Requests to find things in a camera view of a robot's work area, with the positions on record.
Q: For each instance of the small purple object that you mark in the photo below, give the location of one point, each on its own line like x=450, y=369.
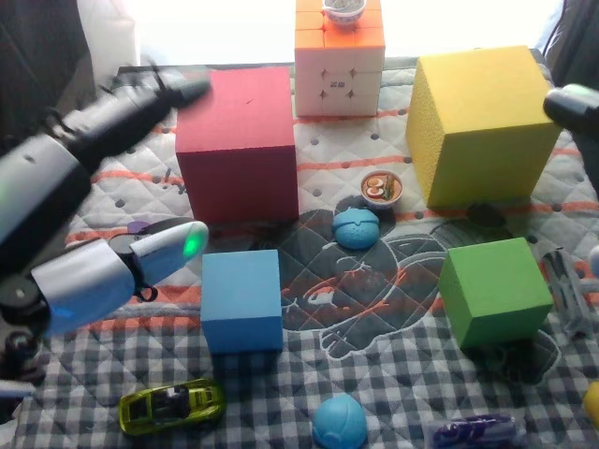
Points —
x=136, y=227

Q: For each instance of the yellow toy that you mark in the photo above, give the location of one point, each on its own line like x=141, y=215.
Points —
x=593, y=404

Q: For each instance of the blue round toy with holes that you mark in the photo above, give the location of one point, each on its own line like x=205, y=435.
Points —
x=355, y=229

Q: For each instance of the toy ramen bowl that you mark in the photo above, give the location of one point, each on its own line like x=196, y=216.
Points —
x=381, y=189

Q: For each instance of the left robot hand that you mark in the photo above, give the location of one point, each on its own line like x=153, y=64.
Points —
x=47, y=173

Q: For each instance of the large red cube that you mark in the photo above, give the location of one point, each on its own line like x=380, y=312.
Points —
x=238, y=140

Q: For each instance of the yellow-green toy car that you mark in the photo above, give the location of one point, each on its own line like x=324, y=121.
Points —
x=173, y=404

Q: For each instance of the grey translucent toy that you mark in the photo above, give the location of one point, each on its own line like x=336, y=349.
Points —
x=566, y=294

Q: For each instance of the purple toy car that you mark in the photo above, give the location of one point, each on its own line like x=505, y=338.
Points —
x=472, y=432

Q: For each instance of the large yellow cube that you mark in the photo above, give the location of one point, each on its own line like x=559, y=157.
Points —
x=486, y=135

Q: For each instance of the blue cube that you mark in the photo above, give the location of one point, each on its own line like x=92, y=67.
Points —
x=241, y=304

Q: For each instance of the green cube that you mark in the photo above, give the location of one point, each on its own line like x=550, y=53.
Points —
x=496, y=294

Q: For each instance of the orange and pink puzzle cube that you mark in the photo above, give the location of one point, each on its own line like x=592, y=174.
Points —
x=337, y=75

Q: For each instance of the blue and white toy bowl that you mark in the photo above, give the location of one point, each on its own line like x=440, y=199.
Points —
x=344, y=11

